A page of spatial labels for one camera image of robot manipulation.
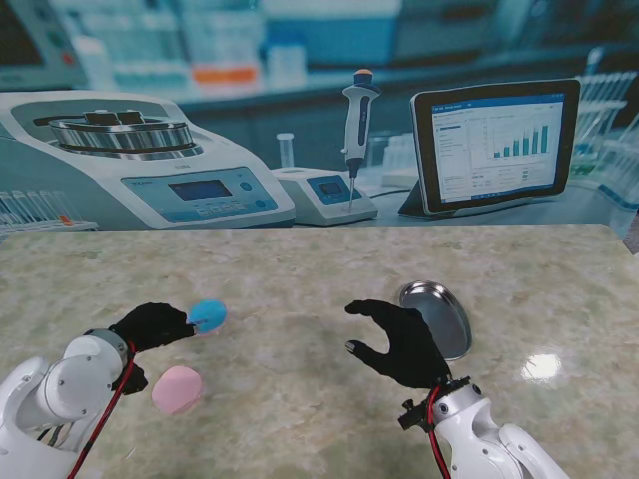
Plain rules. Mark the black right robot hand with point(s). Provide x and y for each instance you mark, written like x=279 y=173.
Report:
x=407 y=349

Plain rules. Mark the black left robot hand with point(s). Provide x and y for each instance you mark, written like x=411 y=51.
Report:
x=150 y=327

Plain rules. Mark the blue round filter paper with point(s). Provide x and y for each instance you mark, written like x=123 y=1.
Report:
x=209 y=310

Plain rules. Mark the pink culture dish lid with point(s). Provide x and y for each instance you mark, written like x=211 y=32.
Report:
x=177 y=389

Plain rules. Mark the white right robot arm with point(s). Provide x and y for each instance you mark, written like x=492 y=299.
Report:
x=489 y=439

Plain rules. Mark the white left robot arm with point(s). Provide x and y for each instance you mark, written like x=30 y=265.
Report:
x=50 y=404

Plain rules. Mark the pink culture dish base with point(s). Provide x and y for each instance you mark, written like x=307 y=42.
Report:
x=217 y=328

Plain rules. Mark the steel kidney tray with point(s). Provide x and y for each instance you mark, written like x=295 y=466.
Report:
x=449 y=329

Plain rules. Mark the printed laboratory backdrop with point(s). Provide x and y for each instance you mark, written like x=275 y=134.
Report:
x=319 y=125

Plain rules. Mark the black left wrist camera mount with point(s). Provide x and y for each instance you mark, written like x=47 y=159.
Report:
x=134 y=380

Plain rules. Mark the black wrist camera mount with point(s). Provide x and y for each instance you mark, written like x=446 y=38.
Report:
x=414 y=416
x=134 y=380

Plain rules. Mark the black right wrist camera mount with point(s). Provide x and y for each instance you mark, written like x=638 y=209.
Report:
x=414 y=416

